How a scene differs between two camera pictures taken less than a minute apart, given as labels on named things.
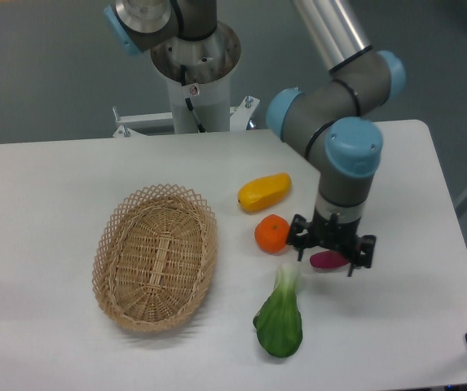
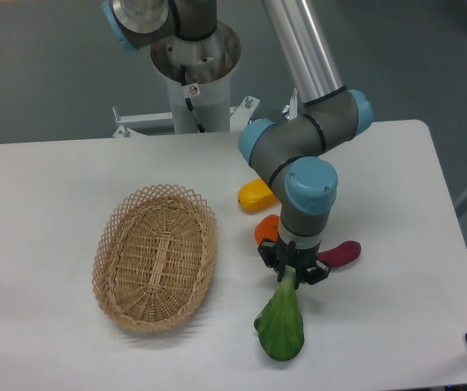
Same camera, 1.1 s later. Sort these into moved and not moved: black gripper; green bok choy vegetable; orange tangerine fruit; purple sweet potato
Moved: black gripper
Not moved: purple sweet potato; green bok choy vegetable; orange tangerine fruit
